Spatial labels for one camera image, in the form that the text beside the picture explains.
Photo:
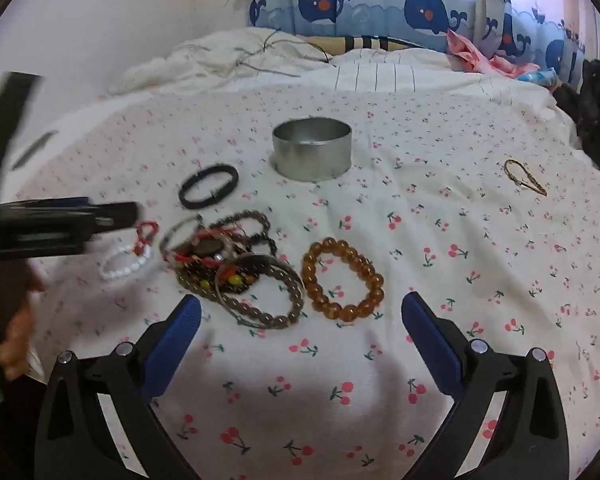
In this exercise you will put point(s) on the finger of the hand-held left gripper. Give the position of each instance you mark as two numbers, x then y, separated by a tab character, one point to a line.
40	242
117	216

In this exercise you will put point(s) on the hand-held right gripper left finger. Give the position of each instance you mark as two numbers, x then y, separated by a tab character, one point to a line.
177	340

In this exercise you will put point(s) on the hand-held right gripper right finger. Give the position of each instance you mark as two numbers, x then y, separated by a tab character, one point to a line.
432	342

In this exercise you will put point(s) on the round metal tin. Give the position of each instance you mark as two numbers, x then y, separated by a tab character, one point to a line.
310	160

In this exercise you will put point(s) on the person's left hand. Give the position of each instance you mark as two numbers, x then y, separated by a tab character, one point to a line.
15	345

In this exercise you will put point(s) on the cherry print bedsheet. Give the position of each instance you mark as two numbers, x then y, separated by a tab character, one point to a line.
430	240

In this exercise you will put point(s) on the white striped quilt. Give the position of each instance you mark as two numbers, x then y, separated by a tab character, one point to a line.
380	75

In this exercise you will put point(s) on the light blue packet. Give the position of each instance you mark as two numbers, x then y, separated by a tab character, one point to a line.
537	76

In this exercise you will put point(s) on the black jacket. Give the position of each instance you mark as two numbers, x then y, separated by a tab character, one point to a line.
595	105

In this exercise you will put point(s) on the pink cloth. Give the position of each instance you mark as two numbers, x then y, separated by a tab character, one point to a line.
472	55

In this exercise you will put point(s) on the tan black striped pillow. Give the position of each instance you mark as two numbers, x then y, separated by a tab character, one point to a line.
365	42

